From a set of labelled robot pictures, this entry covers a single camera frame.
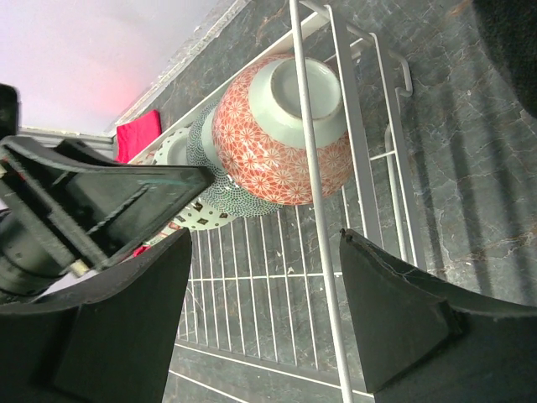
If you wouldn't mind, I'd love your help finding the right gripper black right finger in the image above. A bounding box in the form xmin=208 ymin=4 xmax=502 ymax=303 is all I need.
xmin=340 ymin=229 xmax=536 ymax=402

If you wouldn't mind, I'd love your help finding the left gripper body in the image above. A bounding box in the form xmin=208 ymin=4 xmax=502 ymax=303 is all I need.
xmin=1 ymin=84 xmax=80 ymax=302

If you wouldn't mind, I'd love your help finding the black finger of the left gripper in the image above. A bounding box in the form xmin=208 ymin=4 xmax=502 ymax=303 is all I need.
xmin=0 ymin=136 xmax=217 ymax=278

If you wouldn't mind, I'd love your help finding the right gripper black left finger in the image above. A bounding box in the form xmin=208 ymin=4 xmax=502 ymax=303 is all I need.
xmin=1 ymin=229 xmax=192 ymax=402

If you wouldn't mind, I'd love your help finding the grey hexagon pattern bowl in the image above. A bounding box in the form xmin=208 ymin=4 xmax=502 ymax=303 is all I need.
xmin=186 ymin=102 xmax=283 ymax=217

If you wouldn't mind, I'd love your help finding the white wire dish rack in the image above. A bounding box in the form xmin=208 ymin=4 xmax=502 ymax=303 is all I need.
xmin=176 ymin=1 xmax=425 ymax=402

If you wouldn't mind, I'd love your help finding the blue triangle pattern bowl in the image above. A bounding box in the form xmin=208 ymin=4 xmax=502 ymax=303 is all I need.
xmin=143 ymin=222 xmax=181 ymax=248

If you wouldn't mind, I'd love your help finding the red folded t-shirt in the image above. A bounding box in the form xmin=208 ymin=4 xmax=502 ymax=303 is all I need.
xmin=115 ymin=110 xmax=162 ymax=163

